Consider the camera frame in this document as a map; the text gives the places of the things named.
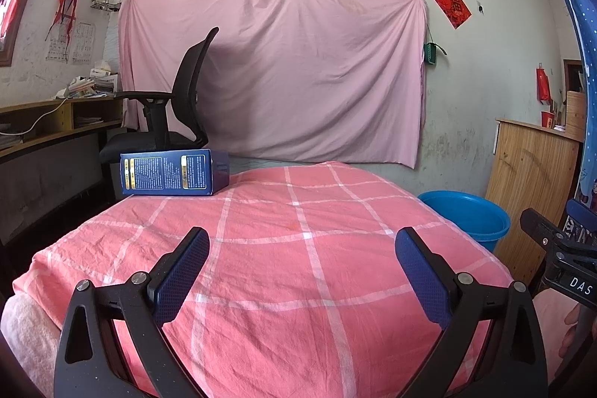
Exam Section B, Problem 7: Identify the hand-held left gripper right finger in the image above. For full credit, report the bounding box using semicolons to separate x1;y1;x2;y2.
394;226;548;398

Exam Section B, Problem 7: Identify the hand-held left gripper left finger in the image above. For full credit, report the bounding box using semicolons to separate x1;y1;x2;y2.
53;227;210;398

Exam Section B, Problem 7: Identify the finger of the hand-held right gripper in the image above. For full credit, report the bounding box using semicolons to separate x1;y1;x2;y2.
520;207;576;252
565;198;597;240

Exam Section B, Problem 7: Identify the blue plastic bucket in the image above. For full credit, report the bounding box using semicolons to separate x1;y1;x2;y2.
417;190;511;253

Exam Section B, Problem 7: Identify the person's right hand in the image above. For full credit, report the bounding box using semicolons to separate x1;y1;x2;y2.
559;304;589;362

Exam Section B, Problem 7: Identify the wooden cabinet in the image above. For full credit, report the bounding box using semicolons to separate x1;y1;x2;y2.
485;118;584;282

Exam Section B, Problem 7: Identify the blue printed cardboard box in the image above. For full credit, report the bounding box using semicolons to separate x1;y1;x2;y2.
120;149;230;197

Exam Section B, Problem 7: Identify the pink checkered tablecloth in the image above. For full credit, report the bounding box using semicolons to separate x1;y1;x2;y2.
12;162;514;398

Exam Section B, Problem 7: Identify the red hanging bag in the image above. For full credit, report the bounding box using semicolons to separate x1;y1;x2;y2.
535;63;552;103

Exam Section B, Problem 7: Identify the black office chair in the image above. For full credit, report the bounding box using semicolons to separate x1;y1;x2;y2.
99;26;220;166

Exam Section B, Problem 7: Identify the wooden desk with shelves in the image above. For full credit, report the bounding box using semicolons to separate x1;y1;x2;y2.
0;95;124;250

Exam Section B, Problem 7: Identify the green hanging basket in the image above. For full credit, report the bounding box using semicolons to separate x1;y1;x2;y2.
423;41;446;66

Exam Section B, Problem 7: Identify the blue dotted curtain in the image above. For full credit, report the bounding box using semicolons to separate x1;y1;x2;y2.
522;0;597;212

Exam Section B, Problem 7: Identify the pile of papers and books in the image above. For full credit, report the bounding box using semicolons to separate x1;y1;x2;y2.
57;60;119;99

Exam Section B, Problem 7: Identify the pink hanging sheet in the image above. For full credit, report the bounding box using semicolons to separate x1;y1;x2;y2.
118;0;428;169

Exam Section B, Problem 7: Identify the white cable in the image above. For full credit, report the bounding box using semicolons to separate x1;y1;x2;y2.
0;98;68;135

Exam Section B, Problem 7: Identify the red diamond wall poster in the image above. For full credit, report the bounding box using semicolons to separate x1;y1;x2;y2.
430;0;472;29

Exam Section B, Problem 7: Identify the white wall calendar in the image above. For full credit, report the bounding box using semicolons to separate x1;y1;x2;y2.
47;22;96;64

